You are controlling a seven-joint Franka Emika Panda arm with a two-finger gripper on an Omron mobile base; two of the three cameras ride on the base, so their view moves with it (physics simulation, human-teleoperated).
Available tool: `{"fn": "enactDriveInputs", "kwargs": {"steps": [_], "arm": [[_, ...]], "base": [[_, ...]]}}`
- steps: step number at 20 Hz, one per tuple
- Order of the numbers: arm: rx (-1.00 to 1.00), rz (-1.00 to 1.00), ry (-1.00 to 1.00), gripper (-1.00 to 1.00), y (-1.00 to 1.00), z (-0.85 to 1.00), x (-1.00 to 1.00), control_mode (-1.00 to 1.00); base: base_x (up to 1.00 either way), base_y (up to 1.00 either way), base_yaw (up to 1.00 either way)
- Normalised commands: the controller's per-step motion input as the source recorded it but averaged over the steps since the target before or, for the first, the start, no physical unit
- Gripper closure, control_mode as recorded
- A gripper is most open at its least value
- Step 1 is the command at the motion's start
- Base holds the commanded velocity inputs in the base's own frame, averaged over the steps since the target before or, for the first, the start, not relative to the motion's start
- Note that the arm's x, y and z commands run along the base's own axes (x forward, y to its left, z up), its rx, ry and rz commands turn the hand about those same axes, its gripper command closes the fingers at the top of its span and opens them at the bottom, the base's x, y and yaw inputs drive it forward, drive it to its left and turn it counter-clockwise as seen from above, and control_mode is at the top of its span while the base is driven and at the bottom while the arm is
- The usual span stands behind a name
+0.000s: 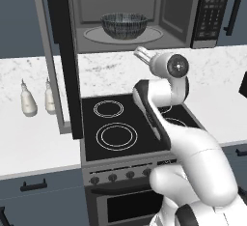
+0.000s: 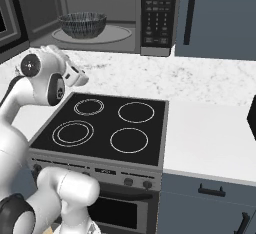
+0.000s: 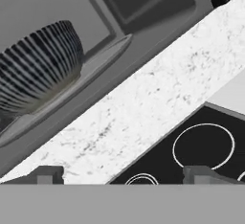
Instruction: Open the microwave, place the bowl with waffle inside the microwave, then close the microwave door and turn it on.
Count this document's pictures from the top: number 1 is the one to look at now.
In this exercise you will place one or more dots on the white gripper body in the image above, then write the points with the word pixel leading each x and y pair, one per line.
pixel 141 53

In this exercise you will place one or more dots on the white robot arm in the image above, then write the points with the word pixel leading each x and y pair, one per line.
pixel 196 159

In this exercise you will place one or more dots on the grey microwave turntable plate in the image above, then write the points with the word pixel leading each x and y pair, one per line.
pixel 154 35

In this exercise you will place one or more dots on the dark patterned glass bowl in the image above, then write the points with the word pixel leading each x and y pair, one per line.
pixel 123 27

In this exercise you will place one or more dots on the grey microwave door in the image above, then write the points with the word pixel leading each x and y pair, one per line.
pixel 69 75

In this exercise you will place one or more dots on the oven door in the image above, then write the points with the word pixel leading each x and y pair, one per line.
pixel 99 210

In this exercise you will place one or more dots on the blue-grey base cupboard door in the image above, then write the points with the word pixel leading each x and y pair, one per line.
pixel 45 212

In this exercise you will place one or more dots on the black hob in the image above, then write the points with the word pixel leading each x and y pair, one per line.
pixel 112 130

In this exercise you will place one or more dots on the cream squeeze bottle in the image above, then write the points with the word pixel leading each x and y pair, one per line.
pixel 28 102
pixel 49 99

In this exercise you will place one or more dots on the black angular object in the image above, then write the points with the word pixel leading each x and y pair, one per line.
pixel 243 86

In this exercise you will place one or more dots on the black oven knob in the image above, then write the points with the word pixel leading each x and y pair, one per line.
pixel 146 172
pixel 112 177
pixel 130 174
pixel 95 180

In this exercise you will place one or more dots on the blue-grey drawer front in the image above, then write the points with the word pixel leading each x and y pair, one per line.
pixel 58 183
pixel 239 168

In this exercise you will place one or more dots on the blue-grey wall cupboard door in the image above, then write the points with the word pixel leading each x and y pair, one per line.
pixel 225 11

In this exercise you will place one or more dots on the blue-grey wall cupboard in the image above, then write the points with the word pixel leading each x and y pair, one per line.
pixel 19 14

